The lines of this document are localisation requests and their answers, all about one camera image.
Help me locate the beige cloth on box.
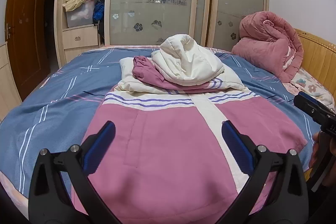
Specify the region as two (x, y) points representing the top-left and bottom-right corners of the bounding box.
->
(63, 0), (85, 12)

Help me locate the blue garment in wardrobe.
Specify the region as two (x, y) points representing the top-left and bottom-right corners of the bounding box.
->
(93, 2), (104, 23)

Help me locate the brown wooden room door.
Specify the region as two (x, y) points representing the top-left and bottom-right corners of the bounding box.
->
(5, 0), (59, 100)

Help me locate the wardrobe drawer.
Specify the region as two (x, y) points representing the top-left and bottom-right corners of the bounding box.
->
(62, 25), (98, 50)

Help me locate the translucent storage box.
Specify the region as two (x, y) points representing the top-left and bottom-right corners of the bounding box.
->
(66, 0), (95, 28)

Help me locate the floral pillow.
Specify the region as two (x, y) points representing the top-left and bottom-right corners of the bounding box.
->
(283, 68), (335, 112)

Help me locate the right hand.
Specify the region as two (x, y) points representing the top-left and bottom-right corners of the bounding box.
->
(308, 131), (336, 187)

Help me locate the pink and white hooded jacket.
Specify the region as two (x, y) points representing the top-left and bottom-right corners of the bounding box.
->
(76, 48), (314, 223)

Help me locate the wooden bed headboard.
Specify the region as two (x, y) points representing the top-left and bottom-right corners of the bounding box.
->
(296, 29), (336, 100)

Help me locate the pink rolled quilt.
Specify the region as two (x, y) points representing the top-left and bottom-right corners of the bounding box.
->
(231, 11), (304, 83)

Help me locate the blue striped bed sheet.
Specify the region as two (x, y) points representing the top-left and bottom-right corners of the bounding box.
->
(1, 48), (319, 196)

